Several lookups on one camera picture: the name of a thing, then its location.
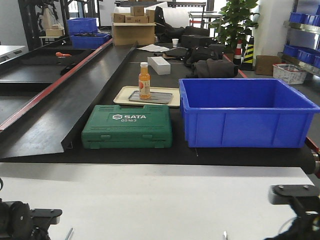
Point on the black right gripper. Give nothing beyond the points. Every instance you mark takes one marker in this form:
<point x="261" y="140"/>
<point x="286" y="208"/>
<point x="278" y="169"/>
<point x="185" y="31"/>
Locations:
<point x="304" y="200"/>

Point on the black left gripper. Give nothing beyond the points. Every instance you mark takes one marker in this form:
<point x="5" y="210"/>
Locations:
<point x="19" y="222"/>

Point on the green black cross screwdriver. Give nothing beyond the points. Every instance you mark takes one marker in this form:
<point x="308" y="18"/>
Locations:
<point x="69" y="234"/>

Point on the beige plastic tray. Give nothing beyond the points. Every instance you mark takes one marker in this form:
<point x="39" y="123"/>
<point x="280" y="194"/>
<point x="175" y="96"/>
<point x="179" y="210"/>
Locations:
<point x="122" y="98"/>

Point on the small metal tray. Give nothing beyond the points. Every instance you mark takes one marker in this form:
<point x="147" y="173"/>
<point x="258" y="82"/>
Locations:
<point x="155" y="97"/>

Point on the large blue plastic bin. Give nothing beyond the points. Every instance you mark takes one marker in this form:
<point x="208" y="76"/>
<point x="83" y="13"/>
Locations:
<point x="244" y="113"/>

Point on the white mesh basket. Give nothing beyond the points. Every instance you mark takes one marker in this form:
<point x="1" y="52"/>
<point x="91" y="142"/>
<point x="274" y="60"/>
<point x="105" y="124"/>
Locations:
<point x="289" y="73"/>

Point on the black metal chute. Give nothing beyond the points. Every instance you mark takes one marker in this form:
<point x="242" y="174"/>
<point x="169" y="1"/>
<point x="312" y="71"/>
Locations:
<point x="48" y="123"/>

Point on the green SATA tool case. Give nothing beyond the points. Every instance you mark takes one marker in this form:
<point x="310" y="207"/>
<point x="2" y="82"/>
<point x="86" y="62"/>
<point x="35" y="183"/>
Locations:
<point x="111" y="126"/>

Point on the brown cardboard box floor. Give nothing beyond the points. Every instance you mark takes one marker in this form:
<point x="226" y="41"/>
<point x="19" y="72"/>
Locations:
<point x="264" y="64"/>

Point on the striped traffic cone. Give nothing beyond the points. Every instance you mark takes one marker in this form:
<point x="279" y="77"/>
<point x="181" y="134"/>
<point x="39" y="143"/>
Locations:
<point x="248" y="57"/>

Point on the metal shelving rack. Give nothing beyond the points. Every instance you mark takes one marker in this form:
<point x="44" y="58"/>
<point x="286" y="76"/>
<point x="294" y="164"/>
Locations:
<point x="302" y="43"/>

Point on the black bags pile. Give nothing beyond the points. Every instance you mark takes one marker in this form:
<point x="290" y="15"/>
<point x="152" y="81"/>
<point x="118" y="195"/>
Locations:
<point x="208" y="63"/>

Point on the green potted plant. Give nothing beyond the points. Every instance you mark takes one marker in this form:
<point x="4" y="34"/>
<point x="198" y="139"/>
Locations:
<point x="236" y="23"/>

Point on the orange juice bottle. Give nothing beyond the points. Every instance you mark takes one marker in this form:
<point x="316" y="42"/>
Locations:
<point x="144" y="81"/>

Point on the white foam block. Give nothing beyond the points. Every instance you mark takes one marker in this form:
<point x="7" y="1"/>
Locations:
<point x="160" y="65"/>

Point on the blue crate far left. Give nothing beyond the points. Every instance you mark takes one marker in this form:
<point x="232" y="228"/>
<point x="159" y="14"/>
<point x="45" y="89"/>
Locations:
<point x="83" y="33"/>

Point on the white paper cup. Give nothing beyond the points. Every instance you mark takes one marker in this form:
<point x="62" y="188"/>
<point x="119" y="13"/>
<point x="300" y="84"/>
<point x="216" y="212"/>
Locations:
<point x="175" y="42"/>

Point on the large open cardboard box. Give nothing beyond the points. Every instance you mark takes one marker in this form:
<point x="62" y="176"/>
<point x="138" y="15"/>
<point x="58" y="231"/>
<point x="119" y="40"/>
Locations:
<point x="142" y="34"/>

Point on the orange handled tool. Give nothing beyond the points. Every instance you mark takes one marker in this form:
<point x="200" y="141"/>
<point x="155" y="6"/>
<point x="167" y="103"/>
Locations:
<point x="62" y="55"/>

